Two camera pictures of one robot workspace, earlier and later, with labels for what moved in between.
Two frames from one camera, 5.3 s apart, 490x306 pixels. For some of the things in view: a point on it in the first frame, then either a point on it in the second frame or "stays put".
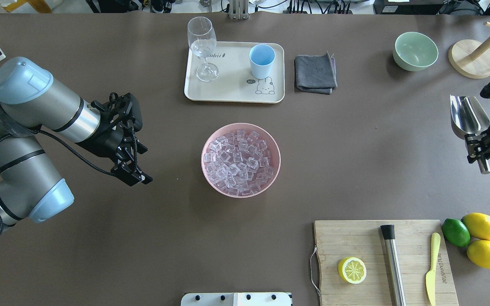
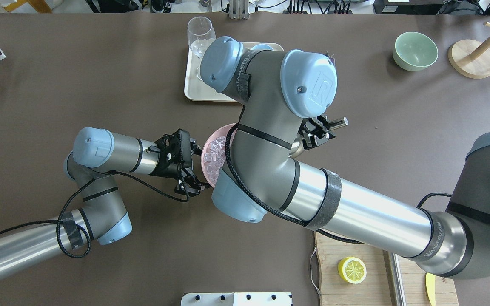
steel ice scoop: (468, 117) → (297, 147)
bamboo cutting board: (336, 240) stays put
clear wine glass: (202, 40) stays put
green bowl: (414, 52) stays put
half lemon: (352, 270) stays put
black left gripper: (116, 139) → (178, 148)
